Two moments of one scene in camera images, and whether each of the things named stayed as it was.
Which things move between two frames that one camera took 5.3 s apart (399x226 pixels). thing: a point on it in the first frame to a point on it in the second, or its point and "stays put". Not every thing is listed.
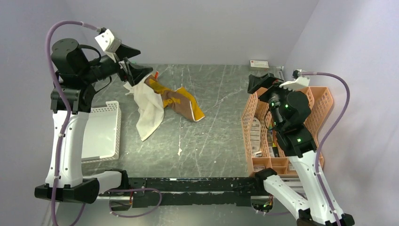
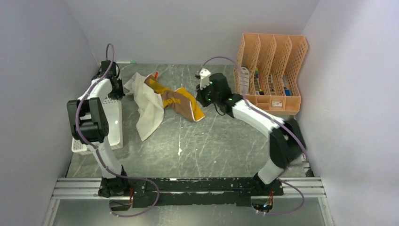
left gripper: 123,52 to 119,95
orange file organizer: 263,149 to 267,73
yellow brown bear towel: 179,100 stays put
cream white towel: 149,106 stays put
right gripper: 266,81 to 200,96
